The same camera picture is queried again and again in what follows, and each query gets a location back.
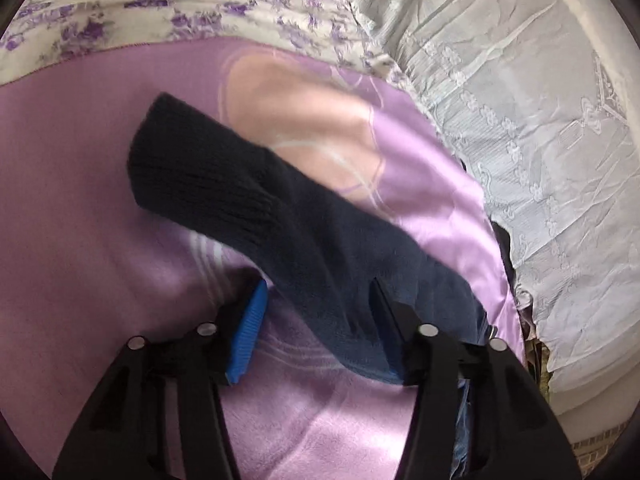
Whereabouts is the purple floral bed sheet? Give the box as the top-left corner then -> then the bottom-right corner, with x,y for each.
0,0 -> 416,86

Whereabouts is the white lace bedspread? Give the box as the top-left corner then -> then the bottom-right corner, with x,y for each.
347,0 -> 640,411

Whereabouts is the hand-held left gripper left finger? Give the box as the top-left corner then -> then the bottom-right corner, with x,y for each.
52,280 -> 271,480

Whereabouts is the brown patterned fabric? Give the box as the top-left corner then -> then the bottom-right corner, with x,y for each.
522,330 -> 551,391

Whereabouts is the purple printed blanket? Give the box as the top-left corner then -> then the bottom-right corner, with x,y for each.
0,37 -> 526,480

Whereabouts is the navy blue sock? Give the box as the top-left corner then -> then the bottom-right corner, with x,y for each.
127,92 -> 488,386

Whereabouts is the dark cloth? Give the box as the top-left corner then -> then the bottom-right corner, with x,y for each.
460,157 -> 536,341

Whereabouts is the blue denim cloth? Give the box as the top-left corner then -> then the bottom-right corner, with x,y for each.
449,379 -> 485,480

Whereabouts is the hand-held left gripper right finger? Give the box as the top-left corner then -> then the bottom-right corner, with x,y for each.
370,280 -> 583,480

